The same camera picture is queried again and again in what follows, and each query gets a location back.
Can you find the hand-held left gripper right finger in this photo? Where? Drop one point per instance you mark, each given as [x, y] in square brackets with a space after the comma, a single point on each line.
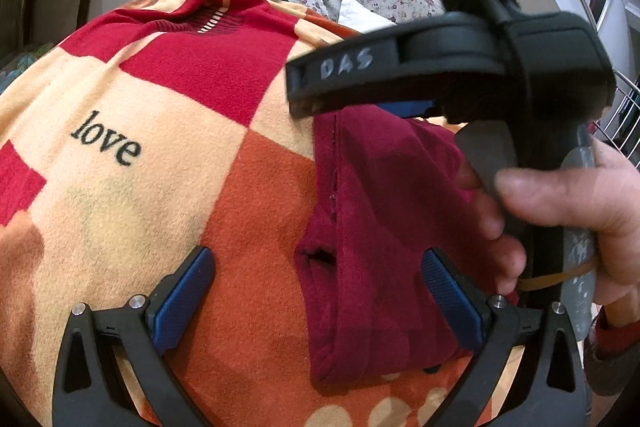
[450, 297]

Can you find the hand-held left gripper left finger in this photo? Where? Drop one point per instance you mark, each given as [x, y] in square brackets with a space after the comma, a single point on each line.
[185, 302]

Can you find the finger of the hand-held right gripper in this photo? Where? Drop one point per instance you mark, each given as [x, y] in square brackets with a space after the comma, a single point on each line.
[350, 77]

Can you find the maroon garment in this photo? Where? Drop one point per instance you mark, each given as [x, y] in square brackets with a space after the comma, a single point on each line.
[380, 187]

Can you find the person's right forearm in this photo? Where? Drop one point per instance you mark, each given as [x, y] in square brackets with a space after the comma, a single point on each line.
[612, 347]

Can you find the person's right hand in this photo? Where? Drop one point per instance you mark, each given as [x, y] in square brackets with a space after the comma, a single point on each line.
[620, 217]

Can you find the white pillow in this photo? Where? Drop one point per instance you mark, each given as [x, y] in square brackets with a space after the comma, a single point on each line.
[355, 12]

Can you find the metal drying rack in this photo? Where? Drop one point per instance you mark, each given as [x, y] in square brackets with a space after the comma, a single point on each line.
[622, 112]

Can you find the orange printed blanket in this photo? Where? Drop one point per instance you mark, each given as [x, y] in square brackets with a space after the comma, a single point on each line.
[150, 207]

